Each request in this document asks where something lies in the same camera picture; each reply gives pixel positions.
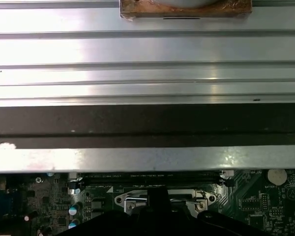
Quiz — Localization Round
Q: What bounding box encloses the CPU socket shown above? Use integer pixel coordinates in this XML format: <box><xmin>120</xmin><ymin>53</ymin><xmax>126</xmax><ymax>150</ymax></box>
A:
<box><xmin>115</xmin><ymin>188</ymin><xmax>217</xmax><ymax>213</ymax></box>

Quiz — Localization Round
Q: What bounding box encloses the black PC case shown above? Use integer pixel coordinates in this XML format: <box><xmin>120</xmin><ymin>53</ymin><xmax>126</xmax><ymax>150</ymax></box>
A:
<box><xmin>0</xmin><ymin>104</ymin><xmax>295</xmax><ymax>174</ymax></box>

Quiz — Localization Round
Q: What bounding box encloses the round coin battery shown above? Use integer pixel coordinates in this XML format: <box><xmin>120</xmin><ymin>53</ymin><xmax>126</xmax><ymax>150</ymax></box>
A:
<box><xmin>267</xmin><ymin>168</ymin><xmax>288</xmax><ymax>187</ymax></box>

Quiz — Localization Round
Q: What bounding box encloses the silver-topped capacitor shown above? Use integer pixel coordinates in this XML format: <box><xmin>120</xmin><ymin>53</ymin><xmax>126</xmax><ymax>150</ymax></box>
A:
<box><xmin>68</xmin><ymin>218</ymin><xmax>81</xmax><ymax>230</ymax></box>
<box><xmin>68</xmin><ymin>203</ymin><xmax>83</xmax><ymax>215</ymax></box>

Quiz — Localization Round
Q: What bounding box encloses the blue port connector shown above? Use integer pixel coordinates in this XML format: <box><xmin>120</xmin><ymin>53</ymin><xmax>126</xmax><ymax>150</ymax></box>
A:
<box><xmin>0</xmin><ymin>190</ymin><xmax>23</xmax><ymax>222</ymax></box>

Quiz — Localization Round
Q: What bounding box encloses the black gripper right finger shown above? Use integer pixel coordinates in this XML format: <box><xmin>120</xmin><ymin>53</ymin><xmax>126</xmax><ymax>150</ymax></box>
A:
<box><xmin>158</xmin><ymin>188</ymin><xmax>271</xmax><ymax>236</ymax></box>

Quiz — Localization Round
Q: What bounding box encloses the thin metal locking lever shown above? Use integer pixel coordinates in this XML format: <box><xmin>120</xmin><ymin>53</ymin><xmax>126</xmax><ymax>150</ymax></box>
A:
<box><xmin>126</xmin><ymin>194</ymin><xmax>205</xmax><ymax>206</ymax></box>

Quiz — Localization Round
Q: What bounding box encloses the green motherboard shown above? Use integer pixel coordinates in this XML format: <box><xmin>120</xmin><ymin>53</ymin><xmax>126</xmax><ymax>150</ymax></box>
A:
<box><xmin>0</xmin><ymin>169</ymin><xmax>295</xmax><ymax>236</ymax></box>

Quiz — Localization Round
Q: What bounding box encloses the black RAM slot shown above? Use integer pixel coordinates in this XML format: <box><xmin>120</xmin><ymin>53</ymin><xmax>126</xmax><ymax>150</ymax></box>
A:
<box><xmin>76</xmin><ymin>173</ymin><xmax>224</xmax><ymax>179</ymax></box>
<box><xmin>68</xmin><ymin>178</ymin><xmax>234</xmax><ymax>186</ymax></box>

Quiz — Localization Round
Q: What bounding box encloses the metal socket cover frame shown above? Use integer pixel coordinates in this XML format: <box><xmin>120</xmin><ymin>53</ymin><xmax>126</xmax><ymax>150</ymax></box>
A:
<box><xmin>124</xmin><ymin>199</ymin><xmax>206</xmax><ymax>213</ymax></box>

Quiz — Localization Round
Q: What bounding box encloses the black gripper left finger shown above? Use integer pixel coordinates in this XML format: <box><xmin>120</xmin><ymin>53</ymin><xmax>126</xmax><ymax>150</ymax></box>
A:
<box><xmin>56</xmin><ymin>188</ymin><xmax>159</xmax><ymax>236</ymax></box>

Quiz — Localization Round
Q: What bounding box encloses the brown square base plate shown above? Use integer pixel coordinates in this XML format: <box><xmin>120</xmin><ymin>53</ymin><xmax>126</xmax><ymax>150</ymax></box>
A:
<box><xmin>119</xmin><ymin>0</ymin><xmax>253</xmax><ymax>22</ymax></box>

